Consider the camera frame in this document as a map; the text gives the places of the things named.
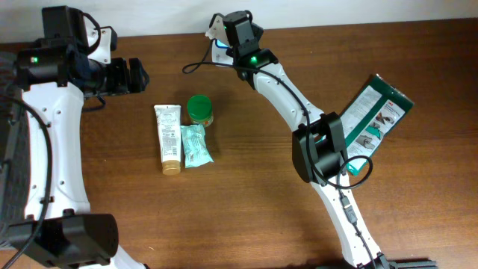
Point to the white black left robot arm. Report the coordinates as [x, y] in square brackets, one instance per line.
[45, 212]

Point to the green lid seasoning jar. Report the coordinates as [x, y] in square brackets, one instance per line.
[199, 108]

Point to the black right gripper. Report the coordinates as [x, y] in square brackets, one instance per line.
[255, 28]

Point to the teal tissue packet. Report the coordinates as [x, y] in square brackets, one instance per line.
[195, 149]

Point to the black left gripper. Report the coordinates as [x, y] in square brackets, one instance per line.
[135, 85]

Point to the grey plastic mesh basket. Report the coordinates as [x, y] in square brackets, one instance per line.
[15, 152]

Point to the white cream tube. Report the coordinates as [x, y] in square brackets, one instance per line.
[168, 119]

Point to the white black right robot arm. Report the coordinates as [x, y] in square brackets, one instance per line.
[319, 150]

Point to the green wipes package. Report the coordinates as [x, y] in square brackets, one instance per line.
[370, 116]

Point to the white barcode scanner box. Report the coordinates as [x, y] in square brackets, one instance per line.
[218, 53]

